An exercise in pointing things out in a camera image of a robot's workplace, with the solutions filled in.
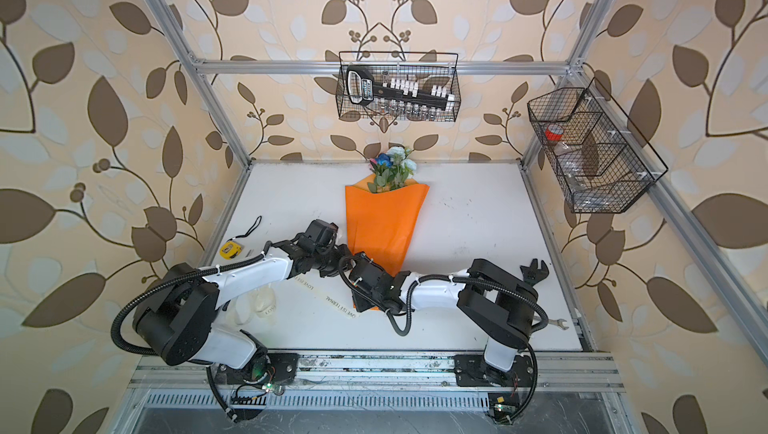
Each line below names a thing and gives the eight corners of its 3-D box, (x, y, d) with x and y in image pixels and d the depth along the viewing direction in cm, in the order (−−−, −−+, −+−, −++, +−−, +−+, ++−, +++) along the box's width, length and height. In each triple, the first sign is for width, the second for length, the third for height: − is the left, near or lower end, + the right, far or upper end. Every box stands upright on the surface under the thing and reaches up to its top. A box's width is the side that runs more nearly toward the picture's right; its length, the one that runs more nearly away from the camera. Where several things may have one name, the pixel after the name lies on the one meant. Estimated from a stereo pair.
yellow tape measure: (220, 259, 97) (216, 255, 95) (226, 245, 101) (222, 241, 98) (238, 259, 97) (234, 255, 95) (243, 245, 101) (240, 241, 98)
